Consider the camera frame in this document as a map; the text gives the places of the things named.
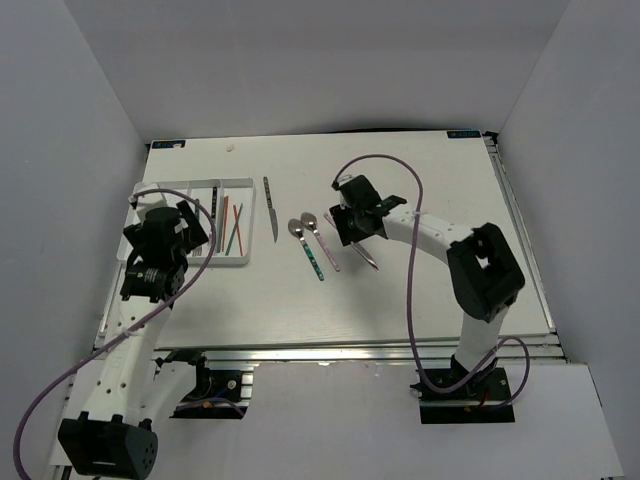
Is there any left blue table label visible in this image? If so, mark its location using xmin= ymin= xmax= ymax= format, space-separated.
xmin=150 ymin=139 xmax=186 ymax=149

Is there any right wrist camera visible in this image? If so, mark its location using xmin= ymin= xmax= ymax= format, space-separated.
xmin=331 ymin=174 xmax=354 ymax=190

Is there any pink handled spoon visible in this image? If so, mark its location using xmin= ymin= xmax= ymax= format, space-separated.
xmin=300 ymin=212 xmax=341 ymax=272

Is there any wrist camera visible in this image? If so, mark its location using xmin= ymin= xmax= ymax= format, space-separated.
xmin=331 ymin=174 xmax=354 ymax=190
xmin=128 ymin=189 xmax=168 ymax=217

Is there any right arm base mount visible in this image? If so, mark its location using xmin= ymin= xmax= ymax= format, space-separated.
xmin=410 ymin=367 xmax=515 ymax=425

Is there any blue table label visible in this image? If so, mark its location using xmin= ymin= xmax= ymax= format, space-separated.
xmin=446 ymin=130 xmax=482 ymax=139
xmin=150 ymin=139 xmax=186 ymax=149

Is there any teal handled fork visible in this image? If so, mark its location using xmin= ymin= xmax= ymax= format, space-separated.
xmin=191 ymin=199 xmax=203 ymax=258

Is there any black handled fork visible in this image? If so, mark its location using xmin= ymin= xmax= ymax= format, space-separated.
xmin=210 ymin=186 xmax=218 ymax=220

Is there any teal handled spoon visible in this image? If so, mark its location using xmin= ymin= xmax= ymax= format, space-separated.
xmin=287 ymin=218 xmax=325 ymax=281

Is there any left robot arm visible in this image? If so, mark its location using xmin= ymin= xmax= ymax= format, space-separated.
xmin=58 ymin=199 xmax=212 ymax=479

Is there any black handled table knife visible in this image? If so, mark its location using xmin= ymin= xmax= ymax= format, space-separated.
xmin=263 ymin=176 xmax=279 ymax=242

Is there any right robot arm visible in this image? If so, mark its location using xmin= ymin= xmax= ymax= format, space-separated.
xmin=330 ymin=175 xmax=525 ymax=399

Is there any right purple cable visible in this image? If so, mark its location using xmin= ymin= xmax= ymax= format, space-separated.
xmin=333 ymin=153 xmax=532 ymax=412

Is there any white divided plastic tray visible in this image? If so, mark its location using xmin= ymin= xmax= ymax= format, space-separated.
xmin=133 ymin=178 xmax=256 ymax=267

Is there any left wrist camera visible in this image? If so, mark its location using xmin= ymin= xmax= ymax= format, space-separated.
xmin=128 ymin=189 xmax=168 ymax=217

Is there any teal chopstick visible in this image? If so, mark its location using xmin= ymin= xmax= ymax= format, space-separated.
xmin=225 ymin=216 xmax=235 ymax=256
xmin=215 ymin=197 xmax=225 ymax=255

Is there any right blue table label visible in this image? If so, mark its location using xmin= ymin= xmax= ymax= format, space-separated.
xmin=446 ymin=130 xmax=482 ymax=139

